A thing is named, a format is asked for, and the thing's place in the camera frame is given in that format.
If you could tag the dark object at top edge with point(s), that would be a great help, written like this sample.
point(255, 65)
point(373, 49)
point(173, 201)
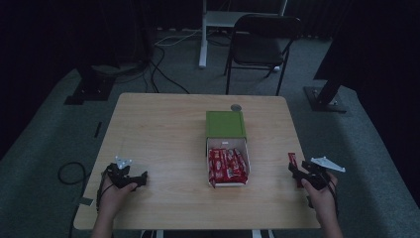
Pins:
point(225, 124)

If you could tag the small black strip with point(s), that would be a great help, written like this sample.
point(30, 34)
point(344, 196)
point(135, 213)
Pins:
point(97, 129)

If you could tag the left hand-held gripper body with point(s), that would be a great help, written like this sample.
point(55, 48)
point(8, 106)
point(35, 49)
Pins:
point(119, 175)

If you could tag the person's right hand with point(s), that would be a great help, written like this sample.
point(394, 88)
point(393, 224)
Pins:
point(322, 201)

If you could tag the white table leg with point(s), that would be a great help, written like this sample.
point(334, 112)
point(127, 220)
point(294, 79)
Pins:
point(152, 234)
point(263, 234)

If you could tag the grey tape piece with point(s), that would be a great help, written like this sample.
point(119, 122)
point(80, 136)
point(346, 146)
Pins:
point(86, 201)

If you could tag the dark curtain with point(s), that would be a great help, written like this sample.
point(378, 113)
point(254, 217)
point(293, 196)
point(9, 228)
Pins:
point(49, 33)
point(379, 66)

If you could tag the red snack bar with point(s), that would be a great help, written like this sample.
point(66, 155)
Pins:
point(292, 158)

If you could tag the white desk frame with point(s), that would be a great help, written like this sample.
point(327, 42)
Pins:
point(211, 18)

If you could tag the person's left hand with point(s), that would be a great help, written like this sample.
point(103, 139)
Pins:
point(115, 198)

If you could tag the black stand with base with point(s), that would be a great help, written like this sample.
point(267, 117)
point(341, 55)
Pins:
point(90, 89)
point(325, 97)

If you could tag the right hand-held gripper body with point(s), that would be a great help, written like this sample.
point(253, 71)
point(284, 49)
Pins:
point(318, 173)

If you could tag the pile of red snack packets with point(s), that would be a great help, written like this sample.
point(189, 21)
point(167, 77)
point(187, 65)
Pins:
point(228, 167)

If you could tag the grey round disc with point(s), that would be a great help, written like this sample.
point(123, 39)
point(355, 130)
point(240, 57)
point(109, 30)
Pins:
point(236, 107)

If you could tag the white drawer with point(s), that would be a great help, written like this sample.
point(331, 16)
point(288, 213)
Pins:
point(228, 143)

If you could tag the black folding chair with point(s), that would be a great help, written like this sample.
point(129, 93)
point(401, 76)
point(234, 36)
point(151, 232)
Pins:
point(261, 43)

